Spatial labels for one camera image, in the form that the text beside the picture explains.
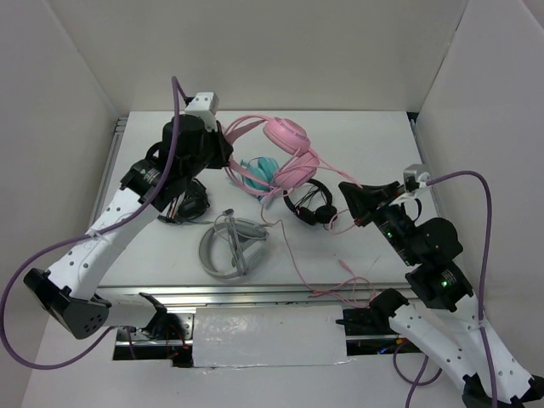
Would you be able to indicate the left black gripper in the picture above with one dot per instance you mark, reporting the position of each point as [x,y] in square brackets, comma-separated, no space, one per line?
[222,148]

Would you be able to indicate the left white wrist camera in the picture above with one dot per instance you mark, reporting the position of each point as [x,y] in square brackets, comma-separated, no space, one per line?
[205,106]

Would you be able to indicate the aluminium rail frame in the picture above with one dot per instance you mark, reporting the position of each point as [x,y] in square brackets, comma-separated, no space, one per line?
[372,146]

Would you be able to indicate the large pink headphones with cable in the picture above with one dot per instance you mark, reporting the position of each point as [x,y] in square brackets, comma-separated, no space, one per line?
[301,166]

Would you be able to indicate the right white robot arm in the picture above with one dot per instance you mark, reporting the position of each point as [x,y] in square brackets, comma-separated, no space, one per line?
[473,355]

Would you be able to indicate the grey white headphones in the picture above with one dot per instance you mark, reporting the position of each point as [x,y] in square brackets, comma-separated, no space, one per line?
[247,243]

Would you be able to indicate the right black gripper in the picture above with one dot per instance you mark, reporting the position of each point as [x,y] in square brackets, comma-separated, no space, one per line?
[365,201]

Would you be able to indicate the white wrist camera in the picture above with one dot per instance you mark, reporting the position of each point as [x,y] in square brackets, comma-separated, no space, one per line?
[415,179]
[205,106]

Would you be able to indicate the white tape sheet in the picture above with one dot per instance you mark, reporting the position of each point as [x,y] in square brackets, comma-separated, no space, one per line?
[269,336]

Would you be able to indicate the teal white headphones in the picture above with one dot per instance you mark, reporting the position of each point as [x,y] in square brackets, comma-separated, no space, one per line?
[257,174]

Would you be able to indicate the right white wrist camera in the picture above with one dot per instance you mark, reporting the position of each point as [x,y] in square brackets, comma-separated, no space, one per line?
[415,179]

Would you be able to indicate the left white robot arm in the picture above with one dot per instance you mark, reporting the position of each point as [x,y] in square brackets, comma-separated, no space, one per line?
[68,288]

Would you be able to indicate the black gaming headset with mic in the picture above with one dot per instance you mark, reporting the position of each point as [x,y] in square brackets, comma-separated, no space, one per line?
[194,204]

